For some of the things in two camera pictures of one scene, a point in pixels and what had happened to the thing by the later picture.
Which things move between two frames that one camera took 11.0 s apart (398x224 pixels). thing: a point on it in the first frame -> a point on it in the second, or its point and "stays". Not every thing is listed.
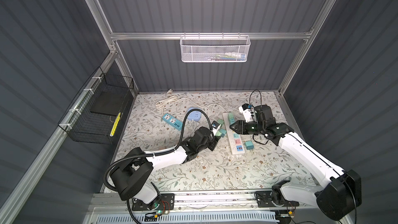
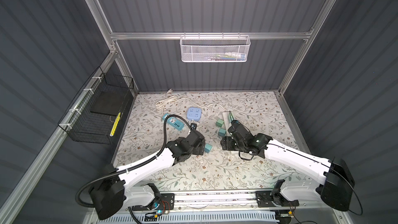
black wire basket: [97, 113] stays
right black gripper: [240, 125] -> [225, 143]
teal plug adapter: [223, 132] stays
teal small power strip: [173, 121] stays
